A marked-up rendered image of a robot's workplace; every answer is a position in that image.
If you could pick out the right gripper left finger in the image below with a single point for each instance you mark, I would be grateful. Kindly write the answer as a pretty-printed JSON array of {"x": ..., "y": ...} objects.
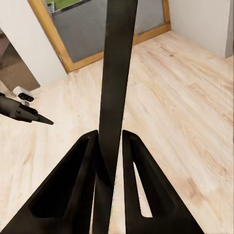
[{"x": 63, "y": 203}]

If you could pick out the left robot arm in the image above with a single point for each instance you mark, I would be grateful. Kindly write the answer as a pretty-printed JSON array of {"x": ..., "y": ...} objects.
[{"x": 19, "y": 109}]

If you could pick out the cabinet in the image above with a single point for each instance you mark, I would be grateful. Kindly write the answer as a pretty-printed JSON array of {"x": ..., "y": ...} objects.
[{"x": 14, "y": 72}]

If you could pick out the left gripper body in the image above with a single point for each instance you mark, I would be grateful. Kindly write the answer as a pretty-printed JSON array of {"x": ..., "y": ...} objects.
[{"x": 9, "y": 106}]

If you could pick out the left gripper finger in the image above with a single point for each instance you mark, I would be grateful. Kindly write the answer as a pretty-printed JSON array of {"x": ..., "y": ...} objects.
[
  {"x": 43, "y": 119},
  {"x": 23, "y": 114}
]

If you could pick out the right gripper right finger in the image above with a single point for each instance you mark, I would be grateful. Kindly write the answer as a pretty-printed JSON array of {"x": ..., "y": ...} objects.
[{"x": 170, "y": 214}]

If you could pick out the poster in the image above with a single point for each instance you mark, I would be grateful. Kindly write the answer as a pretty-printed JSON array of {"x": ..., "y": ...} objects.
[{"x": 119, "y": 33}]

